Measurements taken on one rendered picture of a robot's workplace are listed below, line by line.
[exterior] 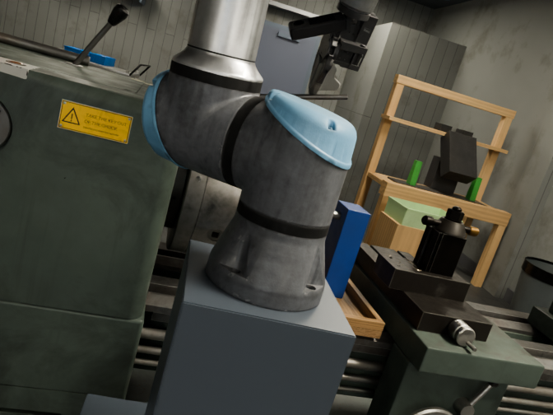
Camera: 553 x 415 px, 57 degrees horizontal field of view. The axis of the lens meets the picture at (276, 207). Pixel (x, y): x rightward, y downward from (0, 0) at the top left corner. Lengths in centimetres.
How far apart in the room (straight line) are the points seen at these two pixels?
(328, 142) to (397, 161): 680
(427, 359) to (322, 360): 55
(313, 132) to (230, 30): 16
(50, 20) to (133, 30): 119
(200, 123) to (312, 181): 15
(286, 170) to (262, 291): 14
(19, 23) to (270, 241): 833
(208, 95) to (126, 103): 29
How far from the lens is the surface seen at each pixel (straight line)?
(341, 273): 126
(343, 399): 159
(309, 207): 57
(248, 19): 63
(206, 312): 56
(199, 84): 62
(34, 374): 107
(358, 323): 117
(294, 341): 59
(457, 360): 117
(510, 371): 126
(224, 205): 102
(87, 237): 93
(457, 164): 507
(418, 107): 735
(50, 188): 92
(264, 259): 58
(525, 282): 418
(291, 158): 56
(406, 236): 431
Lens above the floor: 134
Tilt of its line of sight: 13 degrees down
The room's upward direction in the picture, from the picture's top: 16 degrees clockwise
